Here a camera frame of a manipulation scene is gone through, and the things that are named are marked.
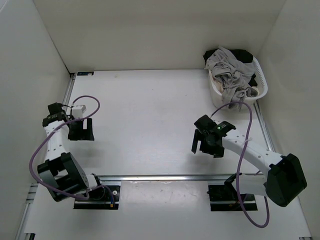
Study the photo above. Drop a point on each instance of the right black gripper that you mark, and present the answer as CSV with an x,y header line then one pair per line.
x,y
217,151

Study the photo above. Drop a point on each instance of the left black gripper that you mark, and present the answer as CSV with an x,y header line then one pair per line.
x,y
84,134

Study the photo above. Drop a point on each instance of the grey trousers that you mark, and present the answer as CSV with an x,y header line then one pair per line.
x,y
233,75

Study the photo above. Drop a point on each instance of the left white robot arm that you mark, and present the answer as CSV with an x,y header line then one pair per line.
x,y
60,169

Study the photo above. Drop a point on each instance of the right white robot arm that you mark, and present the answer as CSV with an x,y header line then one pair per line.
x,y
282,178

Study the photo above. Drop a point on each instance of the dark label sticker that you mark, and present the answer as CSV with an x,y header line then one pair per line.
x,y
85,73

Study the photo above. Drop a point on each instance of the beige garment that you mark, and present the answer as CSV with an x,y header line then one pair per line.
x,y
218,85

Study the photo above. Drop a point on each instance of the black garment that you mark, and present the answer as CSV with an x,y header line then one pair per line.
x,y
241,55

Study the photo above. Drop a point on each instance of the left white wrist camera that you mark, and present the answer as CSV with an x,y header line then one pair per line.
x,y
78,111

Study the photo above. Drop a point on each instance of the aluminium left rail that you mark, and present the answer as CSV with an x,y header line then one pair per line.
x,y
69,89

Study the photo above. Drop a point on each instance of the aluminium front rail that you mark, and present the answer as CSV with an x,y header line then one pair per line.
x,y
165,178

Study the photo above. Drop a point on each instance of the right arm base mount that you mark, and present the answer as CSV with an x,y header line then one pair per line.
x,y
222,200

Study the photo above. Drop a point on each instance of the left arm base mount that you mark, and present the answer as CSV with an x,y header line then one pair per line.
x,y
100,199

